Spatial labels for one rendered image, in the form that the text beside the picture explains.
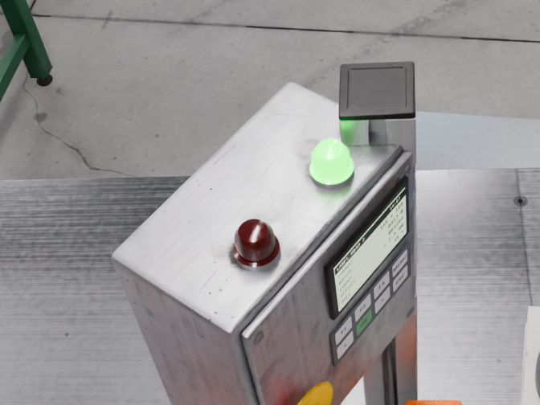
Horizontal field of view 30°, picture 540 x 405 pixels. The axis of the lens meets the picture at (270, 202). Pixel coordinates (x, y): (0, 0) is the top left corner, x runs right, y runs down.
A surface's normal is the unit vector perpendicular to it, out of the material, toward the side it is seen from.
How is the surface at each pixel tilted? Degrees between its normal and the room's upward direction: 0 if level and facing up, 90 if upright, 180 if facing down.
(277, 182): 0
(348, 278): 90
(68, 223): 0
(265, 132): 0
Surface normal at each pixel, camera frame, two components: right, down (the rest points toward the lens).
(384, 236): 0.77, 0.43
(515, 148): -0.11, -0.62
